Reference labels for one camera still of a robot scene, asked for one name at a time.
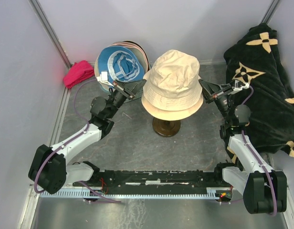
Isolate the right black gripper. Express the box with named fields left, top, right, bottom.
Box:
left=198, top=80, right=234, bottom=124

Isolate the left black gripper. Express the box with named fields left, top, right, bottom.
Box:
left=106, top=79, right=146, bottom=119

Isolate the blue bucket hat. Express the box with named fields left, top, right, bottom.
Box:
left=94, top=46, right=146, bottom=92

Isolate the cream bucket hat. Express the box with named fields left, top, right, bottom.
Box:
left=141, top=50, right=203, bottom=119

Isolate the peach bucket hat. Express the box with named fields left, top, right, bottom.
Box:
left=142, top=101, right=203, bottom=121

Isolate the pink beige bucket hat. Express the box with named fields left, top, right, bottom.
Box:
left=110, top=41, right=150, bottom=72

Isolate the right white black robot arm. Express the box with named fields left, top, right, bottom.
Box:
left=199, top=79, right=287, bottom=216

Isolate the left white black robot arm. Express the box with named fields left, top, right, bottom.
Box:
left=28, top=79, right=146, bottom=194

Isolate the dark wooden hat stand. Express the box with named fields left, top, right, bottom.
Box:
left=152, top=117, right=181, bottom=137

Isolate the red cloth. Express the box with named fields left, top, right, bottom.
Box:
left=63, top=60, right=94, bottom=89

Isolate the black floral blanket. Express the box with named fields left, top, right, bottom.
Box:
left=224, top=23, right=294, bottom=158

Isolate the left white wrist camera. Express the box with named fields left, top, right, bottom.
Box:
left=96, top=71, right=113, bottom=87

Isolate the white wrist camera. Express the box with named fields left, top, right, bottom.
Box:
left=96, top=71, right=113, bottom=87
left=230, top=80, right=250, bottom=93

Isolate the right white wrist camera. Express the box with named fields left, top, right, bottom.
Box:
left=230, top=80, right=250, bottom=93

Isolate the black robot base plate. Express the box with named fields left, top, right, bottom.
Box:
left=85, top=169, right=231, bottom=194

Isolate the right aluminium frame post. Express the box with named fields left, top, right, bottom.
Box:
left=261, top=0, right=281, bottom=24

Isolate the aluminium frame post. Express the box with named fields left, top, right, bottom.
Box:
left=28, top=0, right=72, bottom=69
left=261, top=0, right=281, bottom=24

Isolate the light blue cable duct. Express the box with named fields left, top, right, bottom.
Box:
left=40, top=188, right=232, bottom=200

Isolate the left aluminium frame post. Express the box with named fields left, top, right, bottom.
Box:
left=28, top=0, right=72, bottom=69

